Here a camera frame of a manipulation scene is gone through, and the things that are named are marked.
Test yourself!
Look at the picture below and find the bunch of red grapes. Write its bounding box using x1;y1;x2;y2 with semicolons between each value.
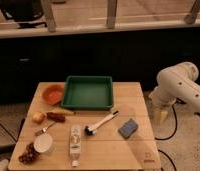
18;143;39;164

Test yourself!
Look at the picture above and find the blue sponge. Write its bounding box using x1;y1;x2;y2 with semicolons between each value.
118;119;138;139

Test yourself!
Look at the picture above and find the wooden railing post middle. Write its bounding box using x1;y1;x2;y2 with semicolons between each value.
106;0;117;29

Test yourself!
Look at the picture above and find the red sausage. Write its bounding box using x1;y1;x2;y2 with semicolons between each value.
47;112;65;122

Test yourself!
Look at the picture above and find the orange bowl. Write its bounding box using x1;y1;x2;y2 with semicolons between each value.
42;85;63;105

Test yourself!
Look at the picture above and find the yellow banana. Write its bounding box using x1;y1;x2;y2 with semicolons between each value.
52;108;75;115

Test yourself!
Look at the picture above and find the white dish brush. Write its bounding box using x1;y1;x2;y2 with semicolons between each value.
84;110;119;136

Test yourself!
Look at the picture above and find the black office chair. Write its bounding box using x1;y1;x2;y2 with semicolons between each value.
0;0;46;29

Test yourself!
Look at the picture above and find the wooden railing post left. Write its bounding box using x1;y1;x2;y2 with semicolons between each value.
41;0;56;32

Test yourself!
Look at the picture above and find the wooden railing post right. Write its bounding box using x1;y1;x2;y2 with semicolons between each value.
184;0;200;25

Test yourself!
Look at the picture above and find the black cable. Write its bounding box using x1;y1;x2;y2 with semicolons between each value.
154;99;179;171

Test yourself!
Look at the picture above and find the white plastic bottle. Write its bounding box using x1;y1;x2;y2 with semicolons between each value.
69;125;82;167

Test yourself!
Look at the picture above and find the white cup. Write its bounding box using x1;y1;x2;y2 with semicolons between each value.
34;133;53;154

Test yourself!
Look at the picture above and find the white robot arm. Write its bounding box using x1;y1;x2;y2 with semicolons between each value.
149;62;200;124

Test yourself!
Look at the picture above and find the wooden railing post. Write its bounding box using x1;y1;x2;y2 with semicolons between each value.
106;0;117;29
41;0;56;32
184;0;200;25

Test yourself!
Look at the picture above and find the green plastic tray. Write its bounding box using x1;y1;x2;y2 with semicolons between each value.
60;76;114;110

